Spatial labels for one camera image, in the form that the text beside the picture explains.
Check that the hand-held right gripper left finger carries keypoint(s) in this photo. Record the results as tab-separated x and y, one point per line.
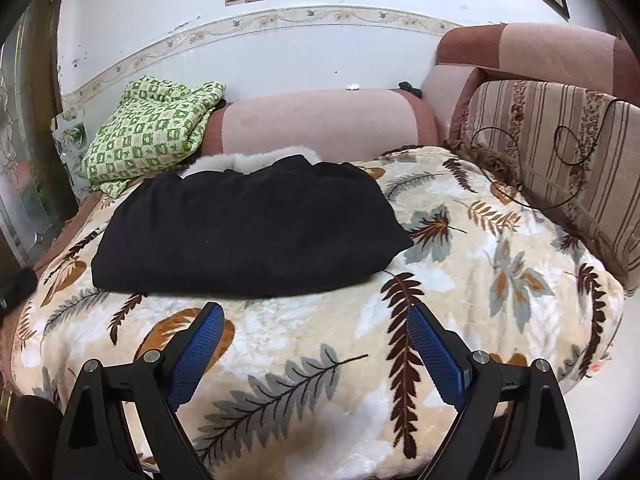
197	355

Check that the small black object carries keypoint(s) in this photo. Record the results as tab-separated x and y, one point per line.
410	89

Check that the patterned glass door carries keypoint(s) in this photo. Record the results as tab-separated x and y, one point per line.
30	135

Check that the green white patterned pillow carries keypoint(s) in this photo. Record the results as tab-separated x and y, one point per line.
145	130

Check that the black coat with fur collar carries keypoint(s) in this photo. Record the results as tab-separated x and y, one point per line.
250	230

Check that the leaf print blanket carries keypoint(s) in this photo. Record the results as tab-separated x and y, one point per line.
465	285

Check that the striped floral cushion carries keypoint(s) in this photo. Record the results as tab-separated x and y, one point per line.
550	170

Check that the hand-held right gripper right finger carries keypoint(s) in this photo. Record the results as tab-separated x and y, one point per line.
435	355

